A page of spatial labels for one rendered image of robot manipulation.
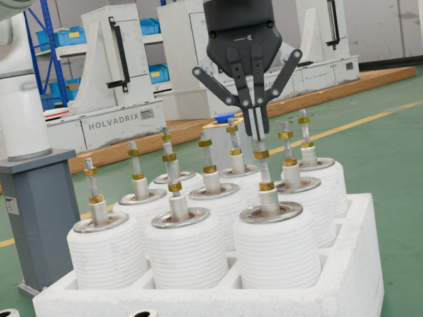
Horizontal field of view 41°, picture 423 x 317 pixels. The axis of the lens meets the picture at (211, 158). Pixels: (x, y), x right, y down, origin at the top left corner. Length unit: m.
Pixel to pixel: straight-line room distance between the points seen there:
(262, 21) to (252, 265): 0.27
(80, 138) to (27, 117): 1.72
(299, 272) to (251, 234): 0.07
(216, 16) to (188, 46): 2.86
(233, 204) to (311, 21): 3.69
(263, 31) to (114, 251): 0.33
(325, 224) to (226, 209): 0.13
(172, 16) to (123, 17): 0.46
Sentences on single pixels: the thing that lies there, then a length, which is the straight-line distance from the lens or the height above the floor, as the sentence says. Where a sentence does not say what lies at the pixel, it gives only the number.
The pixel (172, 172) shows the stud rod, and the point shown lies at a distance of 0.70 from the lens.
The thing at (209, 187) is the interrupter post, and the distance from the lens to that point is 0.81.
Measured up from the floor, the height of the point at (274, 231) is 0.24.
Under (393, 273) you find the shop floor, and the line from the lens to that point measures 1.11.
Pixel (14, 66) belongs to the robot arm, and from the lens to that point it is 1.22.
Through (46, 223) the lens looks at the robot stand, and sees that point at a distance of 1.23.
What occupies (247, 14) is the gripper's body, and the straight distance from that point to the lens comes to 0.61.
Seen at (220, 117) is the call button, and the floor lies 0.33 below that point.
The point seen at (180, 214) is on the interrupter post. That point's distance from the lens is 0.70.
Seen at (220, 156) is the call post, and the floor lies 0.25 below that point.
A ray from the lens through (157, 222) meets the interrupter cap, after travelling 0.71.
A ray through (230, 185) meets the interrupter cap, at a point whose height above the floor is 0.25.
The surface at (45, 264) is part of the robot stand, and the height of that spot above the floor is 0.08.
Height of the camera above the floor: 0.44
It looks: 10 degrees down
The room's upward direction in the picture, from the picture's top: 10 degrees counter-clockwise
